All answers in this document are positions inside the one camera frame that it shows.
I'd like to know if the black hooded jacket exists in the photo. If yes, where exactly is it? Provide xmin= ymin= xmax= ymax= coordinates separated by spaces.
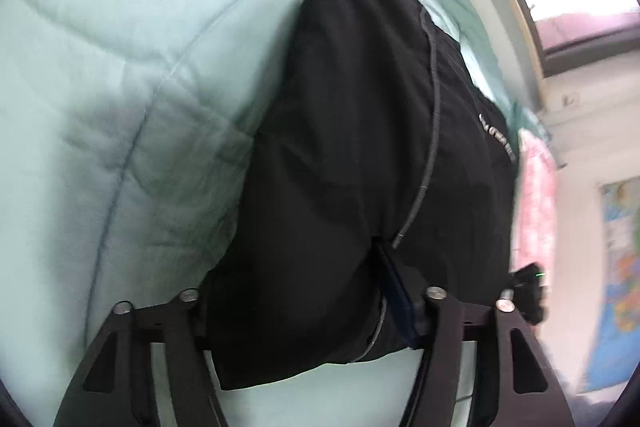
xmin=205 ymin=0 xmax=521 ymax=427

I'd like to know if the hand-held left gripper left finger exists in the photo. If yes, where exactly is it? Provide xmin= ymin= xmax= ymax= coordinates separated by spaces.
xmin=52 ymin=289 xmax=231 ymax=427

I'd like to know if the colourful map wall poster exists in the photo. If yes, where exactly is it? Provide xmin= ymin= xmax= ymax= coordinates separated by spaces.
xmin=582 ymin=177 xmax=640 ymax=395

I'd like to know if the pink blanket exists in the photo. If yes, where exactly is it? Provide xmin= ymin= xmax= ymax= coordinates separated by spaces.
xmin=515 ymin=129 xmax=558 ymax=273

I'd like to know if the pale green quilt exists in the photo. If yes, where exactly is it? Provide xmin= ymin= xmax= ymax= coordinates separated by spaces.
xmin=0 ymin=0 xmax=481 ymax=427

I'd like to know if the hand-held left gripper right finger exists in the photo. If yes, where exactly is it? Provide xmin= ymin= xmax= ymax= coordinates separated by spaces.
xmin=372 ymin=239 xmax=576 ymax=427

